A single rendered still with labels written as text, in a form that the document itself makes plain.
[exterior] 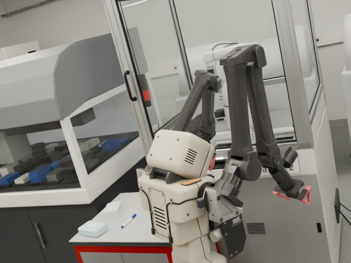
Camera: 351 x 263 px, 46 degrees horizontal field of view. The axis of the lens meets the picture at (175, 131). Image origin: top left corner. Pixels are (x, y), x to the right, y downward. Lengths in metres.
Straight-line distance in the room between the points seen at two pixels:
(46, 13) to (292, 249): 5.31
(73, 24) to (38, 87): 4.02
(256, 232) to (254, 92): 1.36
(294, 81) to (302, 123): 0.23
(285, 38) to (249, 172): 0.98
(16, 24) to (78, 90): 4.64
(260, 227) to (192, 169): 1.23
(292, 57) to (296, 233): 1.02
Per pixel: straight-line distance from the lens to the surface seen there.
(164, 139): 1.51
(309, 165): 2.37
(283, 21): 2.20
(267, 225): 2.59
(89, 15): 6.43
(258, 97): 1.44
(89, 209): 2.83
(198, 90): 1.78
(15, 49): 6.30
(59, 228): 3.08
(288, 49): 2.21
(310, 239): 2.60
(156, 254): 2.19
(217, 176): 2.33
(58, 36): 6.81
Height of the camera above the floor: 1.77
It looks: 15 degrees down
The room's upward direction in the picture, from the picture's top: 14 degrees counter-clockwise
